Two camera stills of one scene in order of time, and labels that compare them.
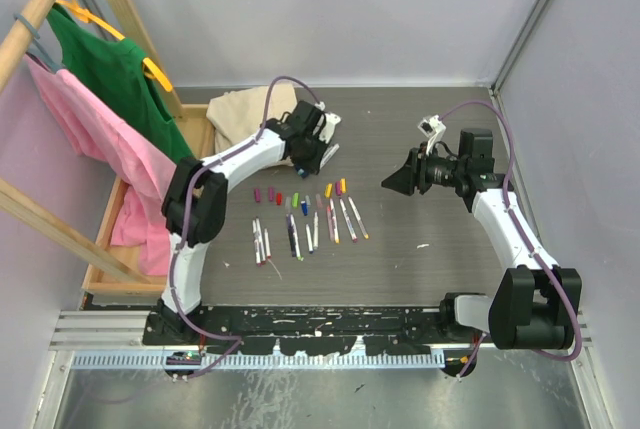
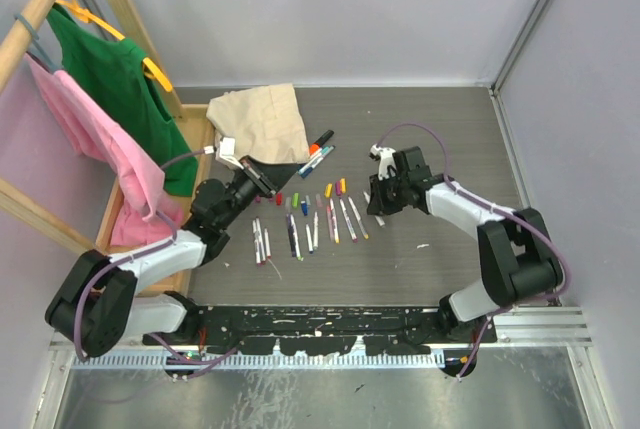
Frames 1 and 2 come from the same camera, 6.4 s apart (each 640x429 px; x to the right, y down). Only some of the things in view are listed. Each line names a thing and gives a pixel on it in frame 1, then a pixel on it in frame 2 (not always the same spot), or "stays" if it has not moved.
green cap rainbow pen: [295, 238] stays
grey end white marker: [316, 232] stays
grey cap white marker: [329, 154] → [377, 217]
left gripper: [312, 165] → [267, 178]
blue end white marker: [309, 242] stays
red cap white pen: [268, 249] stays
